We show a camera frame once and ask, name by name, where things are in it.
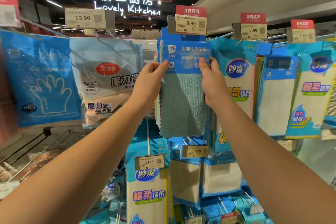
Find person's right hand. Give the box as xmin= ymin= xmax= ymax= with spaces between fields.
xmin=198 ymin=56 xmax=232 ymax=111

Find person's left hand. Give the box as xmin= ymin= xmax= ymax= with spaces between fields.
xmin=129 ymin=59 xmax=170 ymax=112

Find white cloth packets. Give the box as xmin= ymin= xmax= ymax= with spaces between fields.
xmin=210 ymin=37 xmax=258 ymax=155

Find blue-label white cloth packet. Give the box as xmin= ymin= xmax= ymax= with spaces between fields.
xmin=254 ymin=42 xmax=300 ymax=137

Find blue antibacterial cloth packets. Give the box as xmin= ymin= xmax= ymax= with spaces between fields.
xmin=168 ymin=137 xmax=203 ymax=210

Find hung scouring pad packet bunch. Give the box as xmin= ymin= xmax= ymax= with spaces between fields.
xmin=324 ymin=84 xmax=336 ymax=128

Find person's right forearm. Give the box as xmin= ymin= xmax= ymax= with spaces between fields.
xmin=211 ymin=99 xmax=336 ymax=224

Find hanging grey packets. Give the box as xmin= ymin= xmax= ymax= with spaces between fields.
xmin=69 ymin=37 xmax=143 ymax=128

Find red white price tag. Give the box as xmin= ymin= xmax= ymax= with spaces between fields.
xmin=232 ymin=12 xmax=268 ymax=41
xmin=167 ymin=4 xmax=209 ymax=36
xmin=286 ymin=19 xmax=316 ymax=44
xmin=0 ymin=0 xmax=22 ymax=28

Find yellowish price tag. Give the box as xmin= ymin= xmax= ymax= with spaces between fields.
xmin=181 ymin=143 xmax=210 ymax=159
xmin=134 ymin=153 xmax=166 ymax=172
xmin=321 ymin=129 xmax=336 ymax=141
xmin=276 ymin=139 xmax=295 ymax=153

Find pale grey price tag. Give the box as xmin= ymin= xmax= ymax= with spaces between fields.
xmin=64 ymin=7 xmax=117 ymax=30

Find hanging blue glove packets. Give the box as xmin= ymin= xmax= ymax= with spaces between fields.
xmin=0 ymin=29 xmax=84 ymax=128

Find striped sponge packets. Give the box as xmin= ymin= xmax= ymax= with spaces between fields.
xmin=201 ymin=194 xmax=275 ymax=224

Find hanging brownish packets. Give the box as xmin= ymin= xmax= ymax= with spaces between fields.
xmin=0 ymin=131 xmax=71 ymax=186

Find hanging pink packets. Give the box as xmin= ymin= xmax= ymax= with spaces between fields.
xmin=0 ymin=43 xmax=20 ymax=144

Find pale white price tag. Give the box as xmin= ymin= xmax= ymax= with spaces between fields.
xmin=0 ymin=180 xmax=21 ymax=200

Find white lit wall sign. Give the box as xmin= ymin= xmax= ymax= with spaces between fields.
xmin=94 ymin=0 xmax=163 ymax=19

